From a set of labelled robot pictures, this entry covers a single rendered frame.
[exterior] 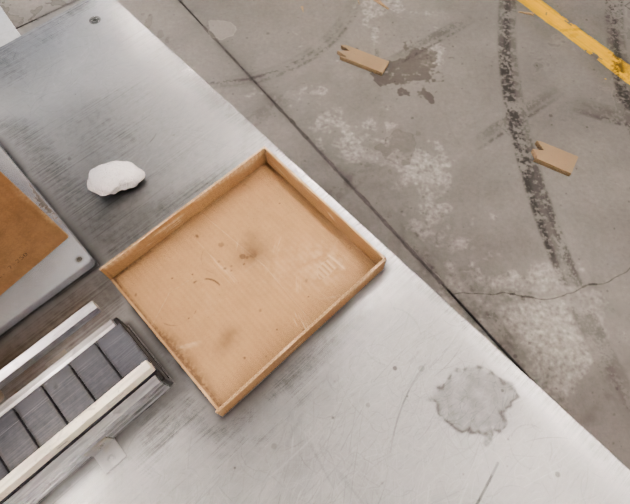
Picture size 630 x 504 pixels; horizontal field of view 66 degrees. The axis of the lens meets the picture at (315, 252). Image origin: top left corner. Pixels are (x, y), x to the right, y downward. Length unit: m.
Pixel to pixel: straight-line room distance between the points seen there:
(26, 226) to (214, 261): 0.25
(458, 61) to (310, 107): 0.65
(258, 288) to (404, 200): 1.12
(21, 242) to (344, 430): 0.49
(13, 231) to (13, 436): 0.25
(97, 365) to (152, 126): 0.41
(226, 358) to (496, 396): 0.36
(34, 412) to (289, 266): 0.37
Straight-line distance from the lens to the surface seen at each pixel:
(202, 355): 0.68
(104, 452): 0.70
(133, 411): 0.67
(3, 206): 0.69
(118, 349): 0.67
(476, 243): 1.73
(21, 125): 0.97
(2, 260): 0.75
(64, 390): 0.68
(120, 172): 0.81
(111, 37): 1.05
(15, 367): 0.62
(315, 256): 0.71
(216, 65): 2.14
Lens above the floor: 1.49
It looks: 66 degrees down
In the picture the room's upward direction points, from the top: straight up
